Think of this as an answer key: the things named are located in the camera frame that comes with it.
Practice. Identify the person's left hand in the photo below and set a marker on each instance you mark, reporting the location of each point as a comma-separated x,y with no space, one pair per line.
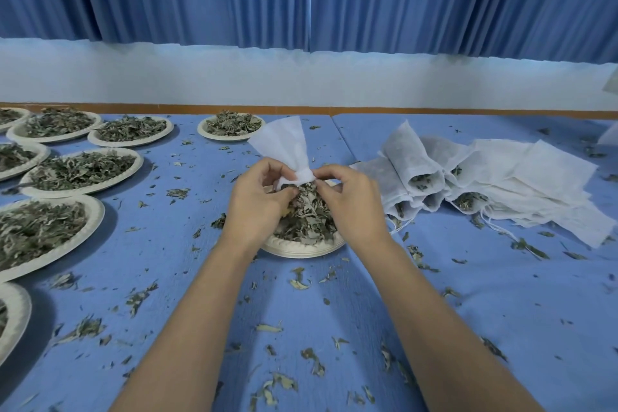
251,204

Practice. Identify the person's right hand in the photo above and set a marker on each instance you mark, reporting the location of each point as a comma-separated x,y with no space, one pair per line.
359,213

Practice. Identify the person's right thumb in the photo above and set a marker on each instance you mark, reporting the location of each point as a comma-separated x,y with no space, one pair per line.
333,189

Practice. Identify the person's left thumb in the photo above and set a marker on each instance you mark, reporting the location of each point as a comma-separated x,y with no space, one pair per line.
288,191

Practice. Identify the white filter pouch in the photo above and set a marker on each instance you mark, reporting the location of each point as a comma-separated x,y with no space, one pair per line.
285,146

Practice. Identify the person's right forearm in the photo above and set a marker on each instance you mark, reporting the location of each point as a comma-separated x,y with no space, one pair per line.
434,334

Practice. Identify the person's left forearm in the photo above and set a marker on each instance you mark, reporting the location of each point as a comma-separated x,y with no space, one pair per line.
193,329

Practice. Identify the heap of dried green leaves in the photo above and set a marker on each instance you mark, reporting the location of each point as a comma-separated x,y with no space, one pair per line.
309,216

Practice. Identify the single embossed paper plate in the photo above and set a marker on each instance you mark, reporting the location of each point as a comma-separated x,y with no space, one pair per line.
294,250

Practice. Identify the orange wooden strip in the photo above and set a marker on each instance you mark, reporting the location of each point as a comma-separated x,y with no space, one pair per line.
309,109

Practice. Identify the scattered dried leaf crumbs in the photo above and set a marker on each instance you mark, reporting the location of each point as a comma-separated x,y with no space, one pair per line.
299,281

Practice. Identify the blue table cloth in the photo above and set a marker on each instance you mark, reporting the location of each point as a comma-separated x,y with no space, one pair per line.
531,320
183,252

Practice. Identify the pile of white filter bags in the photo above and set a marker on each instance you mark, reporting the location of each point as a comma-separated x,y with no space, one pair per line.
507,180

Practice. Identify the group of leaf-filled paper plates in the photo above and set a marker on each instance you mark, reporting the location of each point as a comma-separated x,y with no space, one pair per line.
82,170

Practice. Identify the white paper sheet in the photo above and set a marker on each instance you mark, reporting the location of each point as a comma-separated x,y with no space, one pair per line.
609,134

